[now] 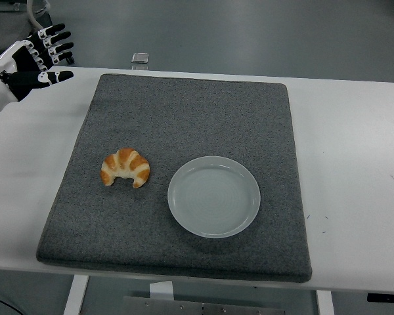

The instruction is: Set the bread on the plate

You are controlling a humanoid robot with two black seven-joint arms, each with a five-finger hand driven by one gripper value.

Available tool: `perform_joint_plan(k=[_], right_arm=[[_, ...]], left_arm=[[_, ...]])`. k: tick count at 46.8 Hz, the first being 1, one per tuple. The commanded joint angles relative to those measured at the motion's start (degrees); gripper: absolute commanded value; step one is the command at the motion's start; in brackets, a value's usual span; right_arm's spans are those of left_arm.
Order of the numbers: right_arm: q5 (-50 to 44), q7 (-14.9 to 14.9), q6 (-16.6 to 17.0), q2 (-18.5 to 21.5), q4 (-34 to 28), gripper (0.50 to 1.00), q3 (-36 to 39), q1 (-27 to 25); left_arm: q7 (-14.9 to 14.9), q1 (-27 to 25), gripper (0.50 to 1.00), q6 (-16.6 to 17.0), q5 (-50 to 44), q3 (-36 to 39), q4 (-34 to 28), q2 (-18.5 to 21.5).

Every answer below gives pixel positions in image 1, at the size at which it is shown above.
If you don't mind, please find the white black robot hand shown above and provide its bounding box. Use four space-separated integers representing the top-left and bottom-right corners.
0 23 75 118

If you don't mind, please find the golden croissant bread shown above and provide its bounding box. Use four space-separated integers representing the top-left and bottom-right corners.
100 148 151 189

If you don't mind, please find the pale grey round plate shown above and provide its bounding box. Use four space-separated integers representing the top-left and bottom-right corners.
167 156 261 239

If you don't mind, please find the grey felt mat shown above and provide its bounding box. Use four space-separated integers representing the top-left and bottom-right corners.
35 73 313 284

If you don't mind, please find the white table leg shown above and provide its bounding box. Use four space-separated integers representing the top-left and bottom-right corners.
62 274 90 315
316 290 336 315

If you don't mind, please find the black table control panel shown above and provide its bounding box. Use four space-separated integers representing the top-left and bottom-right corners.
366 293 394 303

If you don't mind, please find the white table bracket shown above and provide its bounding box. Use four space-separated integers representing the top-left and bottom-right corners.
149 281 175 301

